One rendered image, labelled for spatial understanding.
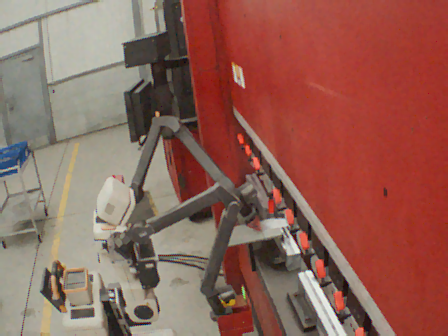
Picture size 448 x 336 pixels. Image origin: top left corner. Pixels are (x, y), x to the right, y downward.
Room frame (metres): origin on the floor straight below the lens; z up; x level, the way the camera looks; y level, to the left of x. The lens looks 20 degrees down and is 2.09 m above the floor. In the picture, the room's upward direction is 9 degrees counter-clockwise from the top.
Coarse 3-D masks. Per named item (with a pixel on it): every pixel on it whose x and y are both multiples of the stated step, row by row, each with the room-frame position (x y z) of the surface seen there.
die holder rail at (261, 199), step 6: (252, 174) 2.86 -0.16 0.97; (252, 180) 2.78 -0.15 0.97; (258, 180) 2.76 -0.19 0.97; (258, 186) 2.68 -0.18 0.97; (258, 192) 2.59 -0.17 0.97; (264, 192) 2.57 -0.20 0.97; (258, 198) 2.51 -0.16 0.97; (264, 198) 2.50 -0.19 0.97; (258, 204) 2.53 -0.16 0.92; (264, 204) 2.42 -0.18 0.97; (258, 210) 2.53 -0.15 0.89; (264, 210) 2.40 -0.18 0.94; (264, 216) 2.40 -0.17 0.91; (270, 216) 2.40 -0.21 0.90
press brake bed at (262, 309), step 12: (240, 252) 2.71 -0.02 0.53; (240, 264) 2.76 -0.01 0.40; (252, 276) 2.22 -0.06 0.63; (252, 288) 2.30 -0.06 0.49; (264, 288) 1.83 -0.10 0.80; (252, 300) 2.36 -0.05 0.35; (264, 300) 1.86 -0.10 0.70; (252, 312) 2.60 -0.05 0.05; (264, 312) 1.90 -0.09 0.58; (264, 324) 1.95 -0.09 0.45; (276, 324) 1.57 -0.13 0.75
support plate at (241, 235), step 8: (232, 232) 2.09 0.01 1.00; (240, 232) 2.08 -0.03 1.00; (248, 232) 2.07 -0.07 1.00; (256, 232) 2.05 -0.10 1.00; (264, 232) 2.04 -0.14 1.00; (272, 232) 2.03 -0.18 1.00; (280, 232) 2.01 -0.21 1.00; (232, 240) 2.01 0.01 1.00; (240, 240) 2.00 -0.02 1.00; (248, 240) 1.99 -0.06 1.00; (256, 240) 1.98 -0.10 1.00
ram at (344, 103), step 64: (256, 0) 1.76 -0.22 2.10; (320, 0) 1.04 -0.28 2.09; (384, 0) 0.70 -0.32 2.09; (256, 64) 1.99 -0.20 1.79; (320, 64) 1.14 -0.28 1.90; (384, 64) 0.75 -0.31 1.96; (256, 128) 2.23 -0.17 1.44; (320, 128) 1.22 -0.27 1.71; (384, 128) 0.78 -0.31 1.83; (320, 192) 1.27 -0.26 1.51; (384, 192) 0.79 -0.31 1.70; (384, 256) 0.77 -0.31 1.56
